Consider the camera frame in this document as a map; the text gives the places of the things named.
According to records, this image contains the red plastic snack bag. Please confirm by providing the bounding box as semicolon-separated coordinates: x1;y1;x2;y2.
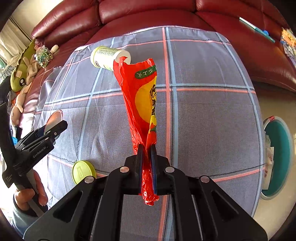
113;56;159;206

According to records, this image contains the teal round trash bin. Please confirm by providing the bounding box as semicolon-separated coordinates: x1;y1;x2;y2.
261;115;293;200

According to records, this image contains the person's left hand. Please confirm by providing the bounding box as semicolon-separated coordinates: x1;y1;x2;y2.
14;171;48;211

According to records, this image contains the yellow-green round lid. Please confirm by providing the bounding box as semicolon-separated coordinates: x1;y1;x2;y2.
72;160;96;184

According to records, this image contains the white round plastic lid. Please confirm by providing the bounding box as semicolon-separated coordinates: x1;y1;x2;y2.
44;110;63;133

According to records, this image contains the green plush toy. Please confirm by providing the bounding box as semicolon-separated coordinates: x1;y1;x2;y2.
10;39;36;92

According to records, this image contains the grey plaid tablecloth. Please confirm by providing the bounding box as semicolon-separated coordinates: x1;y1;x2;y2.
32;26;265;241

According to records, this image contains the jar of colourful beads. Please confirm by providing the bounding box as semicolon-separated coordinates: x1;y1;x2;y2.
35;45;59;68

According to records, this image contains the green white cylindrical container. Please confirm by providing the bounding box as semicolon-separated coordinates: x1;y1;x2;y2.
90;46;131;71

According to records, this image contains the dark red leather sofa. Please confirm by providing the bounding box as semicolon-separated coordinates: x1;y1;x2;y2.
21;1;295;132

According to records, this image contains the teal white book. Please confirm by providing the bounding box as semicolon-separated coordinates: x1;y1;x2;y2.
239;17;275;43

